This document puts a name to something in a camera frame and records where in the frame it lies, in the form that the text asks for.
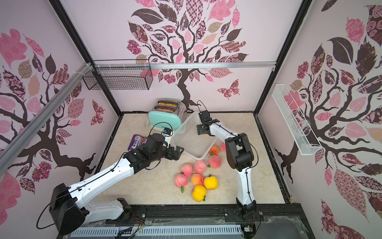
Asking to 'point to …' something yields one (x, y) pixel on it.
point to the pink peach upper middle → (200, 166)
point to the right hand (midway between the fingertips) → (206, 129)
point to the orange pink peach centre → (197, 179)
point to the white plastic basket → (187, 140)
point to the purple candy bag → (137, 141)
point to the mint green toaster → (169, 113)
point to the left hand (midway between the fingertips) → (175, 150)
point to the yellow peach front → (198, 192)
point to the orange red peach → (214, 150)
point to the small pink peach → (223, 146)
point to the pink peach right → (214, 161)
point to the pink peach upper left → (187, 169)
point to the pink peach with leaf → (181, 180)
